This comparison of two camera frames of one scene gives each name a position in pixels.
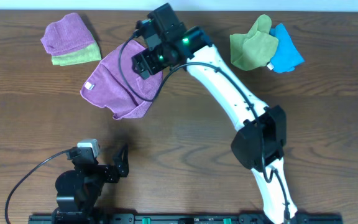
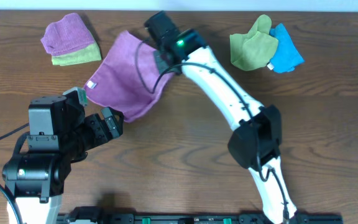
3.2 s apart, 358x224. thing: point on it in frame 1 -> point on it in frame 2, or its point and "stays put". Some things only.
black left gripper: x=117 y=169 -> x=105 y=125
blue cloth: x=286 y=55 stays put
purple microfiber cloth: x=115 y=85 stays put
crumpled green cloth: x=255 y=48 stays put
